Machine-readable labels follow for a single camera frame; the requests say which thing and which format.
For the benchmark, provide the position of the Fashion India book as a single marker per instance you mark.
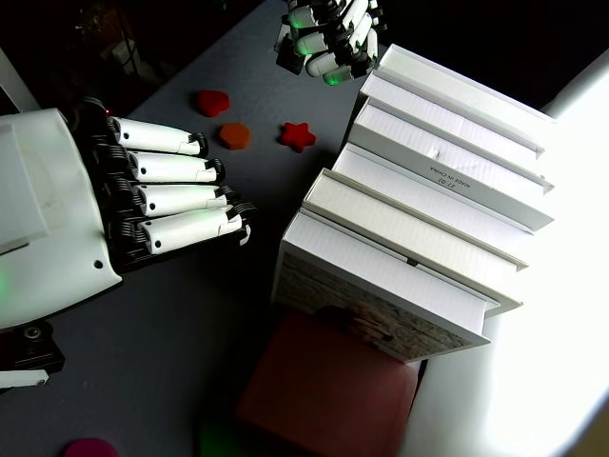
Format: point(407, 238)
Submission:
point(428, 200)

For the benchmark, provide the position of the red star block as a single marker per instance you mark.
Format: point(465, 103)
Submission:
point(296, 135)

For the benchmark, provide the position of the plain white book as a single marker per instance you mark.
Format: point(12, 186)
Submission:
point(452, 125)
point(457, 93)

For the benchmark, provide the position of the orange hexagon block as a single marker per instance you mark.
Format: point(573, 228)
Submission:
point(234, 134)

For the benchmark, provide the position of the red heart block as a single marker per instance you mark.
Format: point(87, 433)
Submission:
point(212, 102)

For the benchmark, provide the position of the white book with beige cover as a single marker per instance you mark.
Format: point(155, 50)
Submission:
point(404, 228)

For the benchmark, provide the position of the book with wood-print cover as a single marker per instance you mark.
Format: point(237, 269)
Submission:
point(380, 271)

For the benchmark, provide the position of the large white curved stand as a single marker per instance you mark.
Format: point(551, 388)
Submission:
point(561, 285)

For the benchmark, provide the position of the grey table cloth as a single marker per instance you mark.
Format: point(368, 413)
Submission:
point(157, 343)

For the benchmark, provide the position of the dusty red box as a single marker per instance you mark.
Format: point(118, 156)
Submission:
point(323, 395)

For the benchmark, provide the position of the crimson round block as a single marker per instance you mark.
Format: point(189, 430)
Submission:
point(90, 450)

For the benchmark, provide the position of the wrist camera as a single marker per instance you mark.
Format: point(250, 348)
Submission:
point(289, 59)

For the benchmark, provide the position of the pale background post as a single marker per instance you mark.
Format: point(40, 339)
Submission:
point(14, 81)

